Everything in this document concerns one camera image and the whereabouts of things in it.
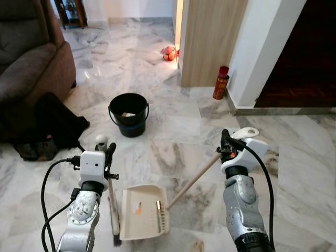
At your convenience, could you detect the red orange spray can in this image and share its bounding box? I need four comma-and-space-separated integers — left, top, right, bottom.
212, 66, 230, 100

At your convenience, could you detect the light wood cabinet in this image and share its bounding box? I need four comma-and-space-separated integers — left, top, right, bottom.
176, 0, 248, 88

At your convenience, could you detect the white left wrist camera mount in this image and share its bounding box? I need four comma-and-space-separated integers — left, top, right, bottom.
80, 151, 108, 185

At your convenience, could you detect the beige long handled dustpan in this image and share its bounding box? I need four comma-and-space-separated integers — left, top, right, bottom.
120, 127, 260, 242

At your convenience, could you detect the black fabric bag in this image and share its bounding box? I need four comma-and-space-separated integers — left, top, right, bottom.
13, 92, 91, 162

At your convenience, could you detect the red bag of oranges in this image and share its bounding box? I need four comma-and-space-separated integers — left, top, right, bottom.
161, 46, 177, 62

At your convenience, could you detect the dark wooden shelf stand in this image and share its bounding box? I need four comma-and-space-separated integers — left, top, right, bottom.
54, 0, 88, 29

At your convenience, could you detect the brown fabric sofa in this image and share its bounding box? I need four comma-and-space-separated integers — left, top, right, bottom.
0, 0, 77, 137

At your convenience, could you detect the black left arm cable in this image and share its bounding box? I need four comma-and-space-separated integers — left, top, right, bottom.
40, 155, 82, 252

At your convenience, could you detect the wooden handled broom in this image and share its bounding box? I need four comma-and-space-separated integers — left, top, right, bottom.
94, 134, 121, 247

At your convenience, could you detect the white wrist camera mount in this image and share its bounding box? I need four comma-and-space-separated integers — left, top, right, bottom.
80, 151, 108, 185
220, 138, 269, 174

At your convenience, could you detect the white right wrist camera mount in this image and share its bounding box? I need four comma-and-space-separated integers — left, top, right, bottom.
220, 138, 269, 174

